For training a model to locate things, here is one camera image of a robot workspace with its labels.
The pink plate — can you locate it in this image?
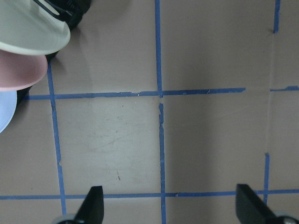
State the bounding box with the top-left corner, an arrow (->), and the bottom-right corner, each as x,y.
0,50 -> 48,91

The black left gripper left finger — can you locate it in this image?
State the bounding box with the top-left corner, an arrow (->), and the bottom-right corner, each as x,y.
73,186 -> 104,224

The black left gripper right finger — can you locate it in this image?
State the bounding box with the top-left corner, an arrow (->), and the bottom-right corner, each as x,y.
235,184 -> 282,224

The black dish rack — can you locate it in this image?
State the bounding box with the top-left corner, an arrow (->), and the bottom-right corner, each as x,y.
34,0 -> 92,30

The cream plate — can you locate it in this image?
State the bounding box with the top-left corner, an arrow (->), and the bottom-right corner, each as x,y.
0,0 -> 71,56

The light blue plate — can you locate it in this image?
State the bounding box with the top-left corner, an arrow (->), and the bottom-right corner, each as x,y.
0,91 -> 17,132

